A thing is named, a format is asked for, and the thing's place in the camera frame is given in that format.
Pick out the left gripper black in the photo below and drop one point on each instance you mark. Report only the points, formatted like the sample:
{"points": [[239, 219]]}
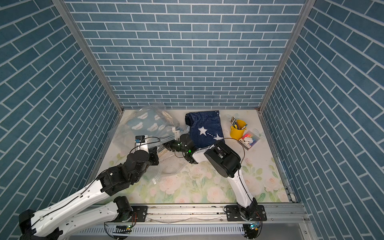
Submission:
{"points": [[153, 154]]}

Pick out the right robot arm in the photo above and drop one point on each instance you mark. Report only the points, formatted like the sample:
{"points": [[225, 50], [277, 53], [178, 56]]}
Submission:
{"points": [[228, 164]]}

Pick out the clear box of stationery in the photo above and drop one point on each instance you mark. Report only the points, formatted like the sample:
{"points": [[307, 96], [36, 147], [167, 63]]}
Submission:
{"points": [[255, 136]]}

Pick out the pens in bucket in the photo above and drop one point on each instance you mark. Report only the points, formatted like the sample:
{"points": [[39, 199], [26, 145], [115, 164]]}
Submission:
{"points": [[234, 123]]}

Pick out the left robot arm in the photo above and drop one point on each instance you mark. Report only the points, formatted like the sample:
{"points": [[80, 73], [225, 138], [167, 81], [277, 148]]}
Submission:
{"points": [[71, 215]]}

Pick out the navy blue star blanket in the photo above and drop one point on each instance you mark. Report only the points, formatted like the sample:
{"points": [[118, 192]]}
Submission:
{"points": [[205, 128]]}

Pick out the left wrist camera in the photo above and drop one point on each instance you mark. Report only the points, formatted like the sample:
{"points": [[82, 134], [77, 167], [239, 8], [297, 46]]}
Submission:
{"points": [[141, 143]]}

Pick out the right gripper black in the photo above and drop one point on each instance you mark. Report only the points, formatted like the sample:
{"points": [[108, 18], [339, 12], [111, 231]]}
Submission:
{"points": [[170, 145]]}

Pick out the clear plastic vacuum bag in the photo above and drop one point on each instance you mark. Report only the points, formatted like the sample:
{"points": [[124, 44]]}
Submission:
{"points": [[170, 164]]}

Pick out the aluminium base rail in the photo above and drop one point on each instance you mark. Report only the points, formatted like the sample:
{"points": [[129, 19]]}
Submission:
{"points": [[190, 214]]}

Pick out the yellow metal pen bucket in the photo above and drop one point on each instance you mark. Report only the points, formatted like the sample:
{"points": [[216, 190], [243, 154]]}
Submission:
{"points": [[237, 131]]}

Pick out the light blue bear blanket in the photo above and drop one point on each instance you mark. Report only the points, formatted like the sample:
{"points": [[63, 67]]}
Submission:
{"points": [[154, 122]]}

